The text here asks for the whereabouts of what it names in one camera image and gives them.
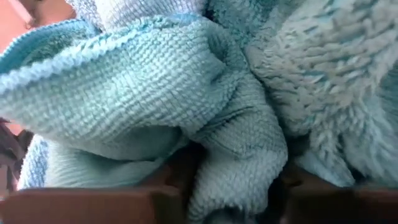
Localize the blue microfiber towel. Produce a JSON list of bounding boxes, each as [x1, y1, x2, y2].
[[0, 14, 289, 224], [67, 0, 206, 32], [245, 0, 398, 189]]

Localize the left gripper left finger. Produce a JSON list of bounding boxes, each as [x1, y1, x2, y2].
[[149, 146, 205, 224]]

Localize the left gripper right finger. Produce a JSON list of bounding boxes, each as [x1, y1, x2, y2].
[[279, 164, 358, 224]]

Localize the light wooden side board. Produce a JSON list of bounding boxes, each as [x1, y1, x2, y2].
[[0, 0, 77, 52]]

